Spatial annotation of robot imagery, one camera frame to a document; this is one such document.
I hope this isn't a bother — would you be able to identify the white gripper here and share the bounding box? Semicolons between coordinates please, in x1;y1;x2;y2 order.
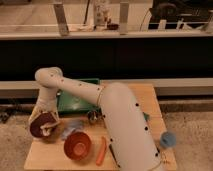
28;99;60;134

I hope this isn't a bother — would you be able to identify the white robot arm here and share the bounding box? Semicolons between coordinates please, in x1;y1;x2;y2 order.
29;67;165;171

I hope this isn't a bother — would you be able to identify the dark red purple bowl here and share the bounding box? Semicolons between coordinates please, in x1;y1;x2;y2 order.
30;112;57;138

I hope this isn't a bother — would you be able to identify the orange bowl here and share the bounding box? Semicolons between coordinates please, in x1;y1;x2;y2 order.
64;132;92;161

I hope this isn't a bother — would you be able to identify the green tray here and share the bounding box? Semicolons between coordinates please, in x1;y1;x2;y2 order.
56;77;103;114

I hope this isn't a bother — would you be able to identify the blue grey cloth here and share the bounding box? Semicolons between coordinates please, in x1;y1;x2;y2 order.
60;120;84;140

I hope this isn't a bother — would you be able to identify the small metal cup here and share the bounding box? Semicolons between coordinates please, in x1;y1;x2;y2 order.
87;111;99;124

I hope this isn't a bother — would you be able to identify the wooden board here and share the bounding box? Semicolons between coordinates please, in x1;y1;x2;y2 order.
24;84;177;171

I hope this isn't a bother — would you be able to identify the orange carrot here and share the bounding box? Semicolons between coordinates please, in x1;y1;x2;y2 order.
96;137;107;166

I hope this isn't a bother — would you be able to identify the blue cup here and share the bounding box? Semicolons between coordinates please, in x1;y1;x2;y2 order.
160;132;176;148

